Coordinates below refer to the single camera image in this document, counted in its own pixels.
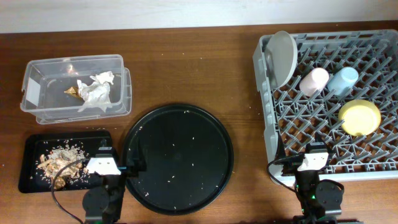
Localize peanut shells and rice scraps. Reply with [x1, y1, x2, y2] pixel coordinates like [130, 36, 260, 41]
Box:
[38, 148, 98, 190]

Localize yellow bowl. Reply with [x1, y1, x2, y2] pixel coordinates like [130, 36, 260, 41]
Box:
[338, 100, 381, 136]

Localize white napkin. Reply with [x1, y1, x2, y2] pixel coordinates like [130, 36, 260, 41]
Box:
[77, 71, 114, 112]

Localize pink cup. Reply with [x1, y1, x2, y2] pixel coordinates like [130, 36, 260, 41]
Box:
[299, 68, 330, 96]

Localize gold snack wrapper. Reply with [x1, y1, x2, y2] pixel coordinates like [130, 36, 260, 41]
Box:
[64, 86, 83, 100]

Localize blue cup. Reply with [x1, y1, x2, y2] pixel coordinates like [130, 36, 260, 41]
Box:
[326, 67, 359, 96]

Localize grey plate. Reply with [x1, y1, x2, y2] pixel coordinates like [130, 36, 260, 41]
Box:
[264, 31, 298, 89]

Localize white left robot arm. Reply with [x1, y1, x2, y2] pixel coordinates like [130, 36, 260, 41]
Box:
[82, 143, 147, 223]

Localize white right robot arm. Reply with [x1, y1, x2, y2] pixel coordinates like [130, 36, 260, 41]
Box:
[274, 133, 345, 224]

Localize grey dishwasher rack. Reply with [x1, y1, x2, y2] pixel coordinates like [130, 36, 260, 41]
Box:
[252, 30, 397, 182]

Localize clear plastic waste bin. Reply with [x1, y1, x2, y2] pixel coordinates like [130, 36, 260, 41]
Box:
[21, 54, 132, 124]

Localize black rectangular tray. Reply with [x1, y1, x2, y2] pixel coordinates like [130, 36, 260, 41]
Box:
[18, 130, 113, 194]

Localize round black serving tray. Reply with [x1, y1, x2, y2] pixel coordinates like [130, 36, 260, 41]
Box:
[121, 104, 234, 215]

